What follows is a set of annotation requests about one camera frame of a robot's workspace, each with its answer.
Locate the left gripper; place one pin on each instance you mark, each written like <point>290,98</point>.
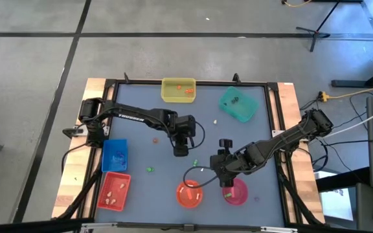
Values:
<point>180,147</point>

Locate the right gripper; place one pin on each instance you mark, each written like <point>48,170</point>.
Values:
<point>227,181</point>

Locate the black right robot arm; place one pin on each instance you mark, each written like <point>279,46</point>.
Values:
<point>287,137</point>

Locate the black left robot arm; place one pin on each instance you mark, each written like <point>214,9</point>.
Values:
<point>131,117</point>

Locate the round pink plastic bowl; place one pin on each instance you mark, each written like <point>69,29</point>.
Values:
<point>242,198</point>

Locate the round orange plastic bowl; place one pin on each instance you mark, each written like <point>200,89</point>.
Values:
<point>183,201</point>

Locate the yellow plastic bin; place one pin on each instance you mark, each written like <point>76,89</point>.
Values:
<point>173,97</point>

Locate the blue plastic basket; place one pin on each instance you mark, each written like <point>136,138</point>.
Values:
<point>108,145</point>

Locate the teal green block right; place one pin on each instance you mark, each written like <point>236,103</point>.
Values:
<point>243,110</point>

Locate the red plastic basket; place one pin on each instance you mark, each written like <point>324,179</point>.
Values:
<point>118,197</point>

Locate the white sheet on floor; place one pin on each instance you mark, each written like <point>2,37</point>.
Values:
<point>335,204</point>

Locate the dark grey box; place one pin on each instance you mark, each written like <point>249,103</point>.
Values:
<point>364,207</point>

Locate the black desk foot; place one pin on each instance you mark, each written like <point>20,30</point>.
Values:
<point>361,83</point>

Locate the black tripod stand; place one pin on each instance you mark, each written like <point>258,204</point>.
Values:
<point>316,32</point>

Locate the black table rig frame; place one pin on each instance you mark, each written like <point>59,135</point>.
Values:
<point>134,83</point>

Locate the black clamp bracket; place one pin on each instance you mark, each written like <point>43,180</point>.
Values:
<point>73,132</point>

